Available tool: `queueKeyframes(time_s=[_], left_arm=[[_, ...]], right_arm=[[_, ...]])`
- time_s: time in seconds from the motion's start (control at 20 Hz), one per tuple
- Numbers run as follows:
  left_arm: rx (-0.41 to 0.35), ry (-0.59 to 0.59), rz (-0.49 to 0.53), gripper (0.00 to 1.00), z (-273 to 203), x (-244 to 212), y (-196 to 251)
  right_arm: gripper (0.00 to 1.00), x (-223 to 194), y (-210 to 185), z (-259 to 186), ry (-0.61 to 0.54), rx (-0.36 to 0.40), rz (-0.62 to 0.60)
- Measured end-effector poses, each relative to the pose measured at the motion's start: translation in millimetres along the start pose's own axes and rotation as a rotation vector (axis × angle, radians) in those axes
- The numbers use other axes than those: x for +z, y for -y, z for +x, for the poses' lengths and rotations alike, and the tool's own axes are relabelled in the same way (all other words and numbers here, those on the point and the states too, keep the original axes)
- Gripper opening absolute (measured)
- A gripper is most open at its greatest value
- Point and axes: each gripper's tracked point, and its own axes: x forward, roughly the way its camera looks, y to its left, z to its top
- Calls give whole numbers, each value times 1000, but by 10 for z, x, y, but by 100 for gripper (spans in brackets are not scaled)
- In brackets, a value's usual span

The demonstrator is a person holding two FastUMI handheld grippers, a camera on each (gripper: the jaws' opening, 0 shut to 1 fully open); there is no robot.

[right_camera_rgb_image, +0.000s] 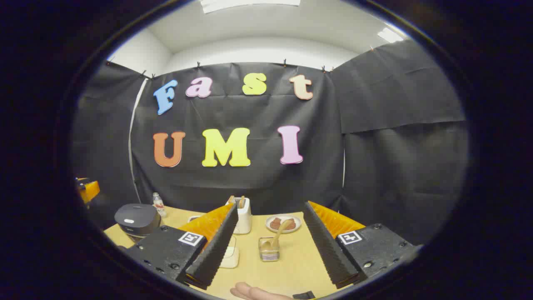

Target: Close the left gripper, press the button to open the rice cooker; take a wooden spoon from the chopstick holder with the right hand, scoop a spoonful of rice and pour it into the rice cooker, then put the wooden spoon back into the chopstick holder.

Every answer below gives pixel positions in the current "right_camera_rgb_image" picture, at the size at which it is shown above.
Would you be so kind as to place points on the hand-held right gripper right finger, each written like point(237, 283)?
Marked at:
point(329, 250)

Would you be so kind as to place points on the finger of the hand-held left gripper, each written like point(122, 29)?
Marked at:
point(91, 191)

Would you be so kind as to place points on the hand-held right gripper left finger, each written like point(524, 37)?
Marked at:
point(210, 254)

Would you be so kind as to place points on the wooden spoon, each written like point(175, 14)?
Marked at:
point(281, 231)

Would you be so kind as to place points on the dark grey rice cooker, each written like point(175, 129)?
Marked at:
point(137, 218)

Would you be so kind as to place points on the brown meat piece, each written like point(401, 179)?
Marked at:
point(291, 226)
point(275, 223)

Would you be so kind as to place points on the white toaster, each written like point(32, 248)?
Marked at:
point(245, 221)

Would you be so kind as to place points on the white round plate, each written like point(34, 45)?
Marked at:
point(287, 216)

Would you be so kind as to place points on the small clear plastic bottle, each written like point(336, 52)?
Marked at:
point(159, 206)

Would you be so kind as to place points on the black backdrop cloth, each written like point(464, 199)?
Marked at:
point(374, 166)

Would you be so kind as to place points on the ceiling light panel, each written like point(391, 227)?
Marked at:
point(390, 35)

